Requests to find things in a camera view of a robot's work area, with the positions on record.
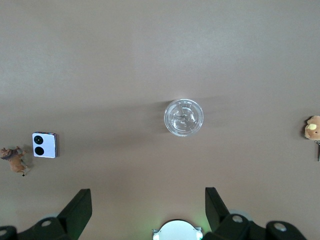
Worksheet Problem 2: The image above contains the clear plastic cup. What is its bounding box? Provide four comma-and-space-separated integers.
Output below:
163, 98, 205, 138

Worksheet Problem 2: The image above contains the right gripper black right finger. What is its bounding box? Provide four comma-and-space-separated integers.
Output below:
204, 186, 307, 240

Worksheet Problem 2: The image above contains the brown plush toy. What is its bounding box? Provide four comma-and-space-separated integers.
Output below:
303, 115, 320, 141

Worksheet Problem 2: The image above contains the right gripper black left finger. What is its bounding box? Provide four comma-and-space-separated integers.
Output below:
0, 188, 94, 240

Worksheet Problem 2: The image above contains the lilac flip phone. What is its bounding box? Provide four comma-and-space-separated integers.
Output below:
31, 131, 59, 159

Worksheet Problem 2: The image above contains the brown lion figurine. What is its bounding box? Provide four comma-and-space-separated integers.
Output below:
0, 145, 30, 177

